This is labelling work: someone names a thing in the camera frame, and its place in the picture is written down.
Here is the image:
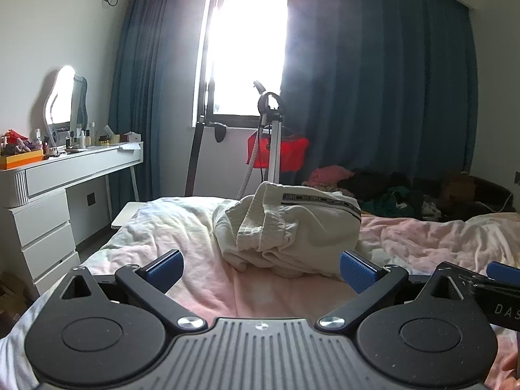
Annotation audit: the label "wavy vanity mirror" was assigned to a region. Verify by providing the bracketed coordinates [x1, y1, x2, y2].
[43, 65, 89, 139]

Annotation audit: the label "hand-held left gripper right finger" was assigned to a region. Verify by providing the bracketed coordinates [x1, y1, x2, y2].
[317, 250, 474, 332]

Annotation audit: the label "white stool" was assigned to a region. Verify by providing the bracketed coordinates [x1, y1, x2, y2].
[110, 201, 152, 229]

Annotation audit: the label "dark clothes pile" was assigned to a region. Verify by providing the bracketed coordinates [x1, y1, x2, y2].
[341, 168, 456, 218]

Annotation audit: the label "black steamer head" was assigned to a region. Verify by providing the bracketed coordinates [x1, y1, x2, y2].
[208, 121, 229, 144]

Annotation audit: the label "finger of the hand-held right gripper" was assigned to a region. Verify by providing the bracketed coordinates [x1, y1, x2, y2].
[459, 262, 520, 293]

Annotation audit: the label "pink and blue blanket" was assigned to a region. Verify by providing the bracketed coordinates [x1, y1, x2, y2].
[0, 195, 520, 390]

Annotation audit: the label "window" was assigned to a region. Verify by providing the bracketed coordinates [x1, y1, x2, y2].
[193, 0, 290, 128]

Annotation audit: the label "orange box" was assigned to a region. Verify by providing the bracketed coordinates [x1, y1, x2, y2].
[0, 149, 45, 170]

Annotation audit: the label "pink cloth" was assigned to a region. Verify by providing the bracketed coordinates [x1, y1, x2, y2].
[301, 165, 355, 189]

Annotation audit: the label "white pants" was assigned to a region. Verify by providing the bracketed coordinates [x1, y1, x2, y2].
[213, 181, 362, 280]

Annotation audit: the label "row of cosmetic bottles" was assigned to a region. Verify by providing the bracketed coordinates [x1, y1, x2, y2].
[34, 121, 112, 157]

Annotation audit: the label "blue curtain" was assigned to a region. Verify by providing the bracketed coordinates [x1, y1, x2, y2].
[106, 0, 216, 212]
[279, 0, 477, 196]

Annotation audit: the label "cardboard box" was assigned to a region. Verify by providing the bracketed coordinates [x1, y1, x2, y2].
[0, 270, 33, 330]

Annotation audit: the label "green cloth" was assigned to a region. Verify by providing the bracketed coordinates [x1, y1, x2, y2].
[368, 187, 415, 218]

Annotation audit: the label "black leaning pole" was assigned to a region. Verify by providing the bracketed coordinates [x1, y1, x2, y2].
[184, 83, 213, 198]

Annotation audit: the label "grey steamer hose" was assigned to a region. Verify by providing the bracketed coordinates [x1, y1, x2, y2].
[237, 124, 265, 202]

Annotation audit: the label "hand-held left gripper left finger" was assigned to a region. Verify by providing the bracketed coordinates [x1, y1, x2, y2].
[57, 249, 208, 333]

